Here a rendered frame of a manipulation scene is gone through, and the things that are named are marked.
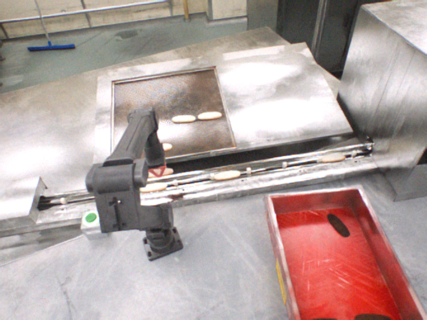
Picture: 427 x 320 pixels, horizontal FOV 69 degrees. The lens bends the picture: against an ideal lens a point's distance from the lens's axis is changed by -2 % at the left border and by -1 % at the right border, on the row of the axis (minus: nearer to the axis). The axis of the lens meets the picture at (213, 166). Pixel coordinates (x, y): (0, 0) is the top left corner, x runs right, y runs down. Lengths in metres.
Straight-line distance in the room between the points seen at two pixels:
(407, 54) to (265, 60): 0.71
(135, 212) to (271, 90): 1.01
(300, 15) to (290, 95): 1.44
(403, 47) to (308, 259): 0.70
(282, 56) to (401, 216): 0.91
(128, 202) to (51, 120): 1.21
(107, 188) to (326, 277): 0.70
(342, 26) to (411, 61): 1.95
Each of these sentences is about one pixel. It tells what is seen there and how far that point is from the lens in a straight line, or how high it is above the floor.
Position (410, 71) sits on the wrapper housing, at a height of 1.24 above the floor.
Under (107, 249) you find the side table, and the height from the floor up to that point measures 0.82.
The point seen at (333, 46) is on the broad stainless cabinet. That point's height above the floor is 0.42.
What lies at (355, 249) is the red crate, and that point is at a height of 0.82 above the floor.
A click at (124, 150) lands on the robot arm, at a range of 0.69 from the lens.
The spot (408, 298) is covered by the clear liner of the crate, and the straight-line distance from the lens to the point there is 1.01.
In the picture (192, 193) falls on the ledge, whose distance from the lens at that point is 1.15.
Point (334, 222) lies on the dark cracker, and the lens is 1.14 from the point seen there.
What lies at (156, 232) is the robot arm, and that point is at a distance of 0.99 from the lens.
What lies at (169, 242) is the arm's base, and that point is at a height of 0.87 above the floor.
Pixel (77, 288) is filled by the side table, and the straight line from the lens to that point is 1.12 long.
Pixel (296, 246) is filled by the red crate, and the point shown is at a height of 0.82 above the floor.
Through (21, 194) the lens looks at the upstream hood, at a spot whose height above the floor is 0.92.
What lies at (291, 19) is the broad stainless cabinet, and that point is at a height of 0.69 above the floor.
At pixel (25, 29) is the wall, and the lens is 5.13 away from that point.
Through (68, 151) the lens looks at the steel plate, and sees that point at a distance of 1.54.
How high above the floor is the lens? 1.76
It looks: 47 degrees down
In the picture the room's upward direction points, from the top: 5 degrees counter-clockwise
